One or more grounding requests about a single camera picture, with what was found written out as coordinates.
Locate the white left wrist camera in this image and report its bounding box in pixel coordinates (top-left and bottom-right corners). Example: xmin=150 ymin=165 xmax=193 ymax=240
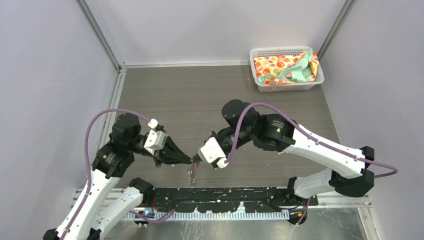
xmin=143 ymin=118 xmax=168 ymax=155

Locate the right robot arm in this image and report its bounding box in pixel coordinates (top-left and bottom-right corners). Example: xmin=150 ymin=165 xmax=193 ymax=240
xmin=192 ymin=99 xmax=375 ymax=205

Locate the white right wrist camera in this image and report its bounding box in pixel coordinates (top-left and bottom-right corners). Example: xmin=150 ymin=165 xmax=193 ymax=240
xmin=197 ymin=137 xmax=229 ymax=169

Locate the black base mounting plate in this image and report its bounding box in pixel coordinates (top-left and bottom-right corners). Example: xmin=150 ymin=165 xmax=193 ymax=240
xmin=141 ymin=186 xmax=307 ymax=214

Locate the white plastic basket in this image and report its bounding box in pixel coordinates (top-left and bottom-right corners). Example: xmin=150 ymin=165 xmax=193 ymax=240
xmin=249 ymin=46 xmax=325 ymax=92

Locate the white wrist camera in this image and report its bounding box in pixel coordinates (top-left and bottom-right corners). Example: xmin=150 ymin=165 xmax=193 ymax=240
xmin=143 ymin=118 xmax=168 ymax=155
xmin=197 ymin=137 xmax=229 ymax=169

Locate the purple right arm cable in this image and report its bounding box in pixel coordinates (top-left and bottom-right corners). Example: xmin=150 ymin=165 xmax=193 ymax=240
xmin=224 ymin=102 xmax=399 ymax=227

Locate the colourful patterned cloth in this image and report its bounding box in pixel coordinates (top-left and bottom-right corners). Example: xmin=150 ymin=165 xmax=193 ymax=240
xmin=253 ymin=50 xmax=319 ymax=85

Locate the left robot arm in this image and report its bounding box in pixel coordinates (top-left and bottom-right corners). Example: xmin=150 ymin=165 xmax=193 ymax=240
xmin=43 ymin=109 xmax=193 ymax=240

